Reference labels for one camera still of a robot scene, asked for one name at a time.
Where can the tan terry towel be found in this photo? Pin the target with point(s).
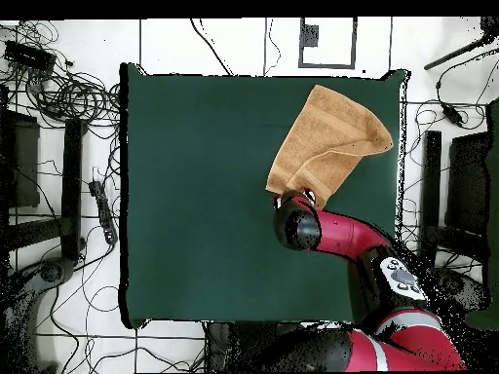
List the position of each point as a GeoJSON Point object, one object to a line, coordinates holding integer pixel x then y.
{"type": "Point", "coordinates": [327, 136]}

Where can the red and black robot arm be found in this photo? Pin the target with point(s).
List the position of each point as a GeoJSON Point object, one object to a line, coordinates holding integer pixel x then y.
{"type": "Point", "coordinates": [343, 233]}

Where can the dark flat panel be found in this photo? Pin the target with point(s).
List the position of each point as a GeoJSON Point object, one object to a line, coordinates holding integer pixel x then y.
{"type": "Point", "coordinates": [468, 183]}
{"type": "Point", "coordinates": [25, 163]}

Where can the dark green table cloth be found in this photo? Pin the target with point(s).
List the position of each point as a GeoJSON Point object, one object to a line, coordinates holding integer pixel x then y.
{"type": "Point", "coordinates": [195, 194]}

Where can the black power adapter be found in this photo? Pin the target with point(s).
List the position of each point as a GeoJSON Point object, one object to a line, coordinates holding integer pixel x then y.
{"type": "Point", "coordinates": [453, 115]}

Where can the black stand base foot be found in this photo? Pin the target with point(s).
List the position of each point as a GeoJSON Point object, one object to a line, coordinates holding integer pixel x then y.
{"type": "Point", "coordinates": [50, 270]}
{"type": "Point", "coordinates": [464, 290]}

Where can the black power strip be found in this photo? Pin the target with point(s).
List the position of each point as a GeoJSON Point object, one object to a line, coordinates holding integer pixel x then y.
{"type": "Point", "coordinates": [104, 214]}

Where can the black rod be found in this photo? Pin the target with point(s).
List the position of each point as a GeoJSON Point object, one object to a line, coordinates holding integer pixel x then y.
{"type": "Point", "coordinates": [460, 52]}

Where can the black rectangular box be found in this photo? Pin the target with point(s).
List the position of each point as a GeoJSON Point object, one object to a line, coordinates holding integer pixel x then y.
{"type": "Point", "coordinates": [29, 55]}

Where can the black upright post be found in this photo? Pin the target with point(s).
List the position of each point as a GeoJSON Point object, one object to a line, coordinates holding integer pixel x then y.
{"type": "Point", "coordinates": [432, 187]}
{"type": "Point", "coordinates": [72, 187]}

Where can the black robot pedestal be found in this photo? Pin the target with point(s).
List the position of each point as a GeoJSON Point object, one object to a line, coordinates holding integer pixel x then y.
{"type": "Point", "coordinates": [222, 346]}

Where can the grey square floor frame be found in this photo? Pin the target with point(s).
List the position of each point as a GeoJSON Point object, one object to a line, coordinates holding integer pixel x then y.
{"type": "Point", "coordinates": [354, 43]}

